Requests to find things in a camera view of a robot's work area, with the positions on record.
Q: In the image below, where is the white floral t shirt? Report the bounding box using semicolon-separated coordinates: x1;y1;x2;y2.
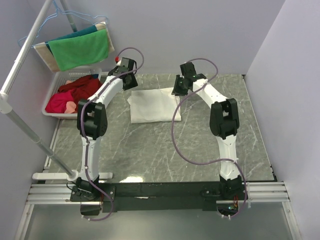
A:
127;87;182;124

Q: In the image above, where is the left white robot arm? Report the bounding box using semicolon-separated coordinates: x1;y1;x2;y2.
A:
76;57;138;201

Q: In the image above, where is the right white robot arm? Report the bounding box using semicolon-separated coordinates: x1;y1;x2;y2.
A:
171;61;243;200

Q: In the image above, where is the teal towel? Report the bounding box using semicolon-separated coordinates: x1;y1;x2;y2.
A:
45;25;98;55

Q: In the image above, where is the dark red t shirt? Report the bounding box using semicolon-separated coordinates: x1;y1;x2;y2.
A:
57;74;102;114

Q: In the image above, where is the green towel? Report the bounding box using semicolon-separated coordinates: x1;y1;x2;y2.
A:
48;29;109;72

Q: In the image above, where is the white plastic laundry basket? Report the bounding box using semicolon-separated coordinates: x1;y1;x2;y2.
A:
42;66;102;119

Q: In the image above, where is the pink t shirt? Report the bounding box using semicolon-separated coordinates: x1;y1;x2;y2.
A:
45;90;76;114

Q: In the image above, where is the beige towel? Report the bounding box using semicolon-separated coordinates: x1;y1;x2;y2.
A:
33;22;115;72

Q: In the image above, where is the black base beam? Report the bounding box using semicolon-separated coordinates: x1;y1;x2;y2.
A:
70;178;248;216

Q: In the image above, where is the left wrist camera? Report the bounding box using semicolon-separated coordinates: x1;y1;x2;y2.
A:
114;56;122;63

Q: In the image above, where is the blue wire hanger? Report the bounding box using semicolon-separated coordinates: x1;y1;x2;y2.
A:
17;4;110;48

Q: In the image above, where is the white clothes rack frame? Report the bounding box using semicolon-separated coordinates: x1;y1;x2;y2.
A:
0;0;116;183

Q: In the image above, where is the aluminium rail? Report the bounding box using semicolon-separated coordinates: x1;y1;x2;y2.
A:
26;182;290;205

